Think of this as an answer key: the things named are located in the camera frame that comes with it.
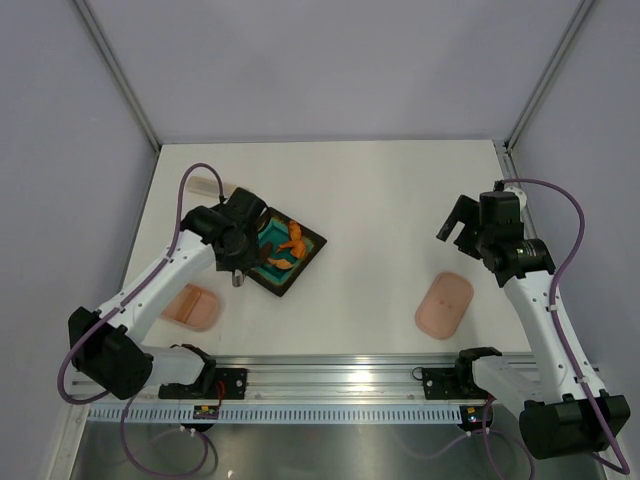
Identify pink lunch box base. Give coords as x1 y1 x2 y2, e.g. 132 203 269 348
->
160 284 221 331

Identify orange fried chicken piece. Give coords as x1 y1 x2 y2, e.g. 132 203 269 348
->
277 221 307 260

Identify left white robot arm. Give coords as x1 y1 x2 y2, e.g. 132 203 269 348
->
57 200 267 404

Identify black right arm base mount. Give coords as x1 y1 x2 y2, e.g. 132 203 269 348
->
411 366 487 400

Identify pink lunch box lid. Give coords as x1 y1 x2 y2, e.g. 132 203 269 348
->
414 272 474 340

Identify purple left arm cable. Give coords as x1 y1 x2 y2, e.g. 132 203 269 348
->
57 161 224 476

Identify orange fried shrimp piece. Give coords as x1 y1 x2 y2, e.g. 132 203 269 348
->
267 257 294 270

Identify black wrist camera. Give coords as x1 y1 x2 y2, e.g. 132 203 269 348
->
479 191 520 227
224 187 271 230

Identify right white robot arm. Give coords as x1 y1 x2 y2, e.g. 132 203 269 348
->
437 191 631 460

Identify metal food tongs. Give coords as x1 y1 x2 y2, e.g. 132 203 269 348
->
231 269 246 288

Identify brown meat patty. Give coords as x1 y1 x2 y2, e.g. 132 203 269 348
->
259 242 273 263

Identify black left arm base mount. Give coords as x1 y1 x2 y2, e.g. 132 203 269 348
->
158 367 248 400

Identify aluminium frame post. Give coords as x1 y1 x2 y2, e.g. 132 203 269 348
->
503 0 599 155
69 0 162 157

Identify right aluminium frame post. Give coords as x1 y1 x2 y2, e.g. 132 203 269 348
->
503 0 599 155

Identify left aluminium frame post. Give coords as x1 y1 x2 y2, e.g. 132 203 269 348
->
69 0 162 157

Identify white slotted cable duct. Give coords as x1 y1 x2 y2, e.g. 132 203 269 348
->
88 403 462 425

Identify aluminium mounting rail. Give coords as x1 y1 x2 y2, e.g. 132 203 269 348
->
66 352 601 404

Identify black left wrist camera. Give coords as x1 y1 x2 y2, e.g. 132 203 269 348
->
224 187 271 230

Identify beige cutlery case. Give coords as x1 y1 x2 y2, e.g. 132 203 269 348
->
186 176 238 198

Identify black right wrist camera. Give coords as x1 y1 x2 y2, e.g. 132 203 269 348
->
479 191 520 227

